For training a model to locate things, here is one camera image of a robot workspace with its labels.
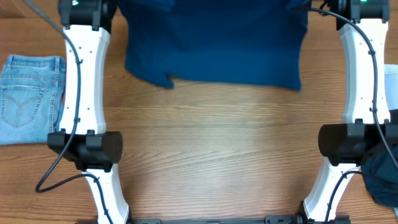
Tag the light blue jeans right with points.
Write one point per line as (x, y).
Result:
(391, 82)

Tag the blue polo shirt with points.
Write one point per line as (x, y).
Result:
(256, 42)

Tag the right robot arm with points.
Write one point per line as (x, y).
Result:
(366, 128)

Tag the dark navy garment pile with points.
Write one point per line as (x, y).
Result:
(380, 172)

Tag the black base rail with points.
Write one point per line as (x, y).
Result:
(211, 220)

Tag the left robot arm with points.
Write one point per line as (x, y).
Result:
(82, 137)

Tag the folded light blue jeans left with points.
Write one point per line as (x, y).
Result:
(31, 98)

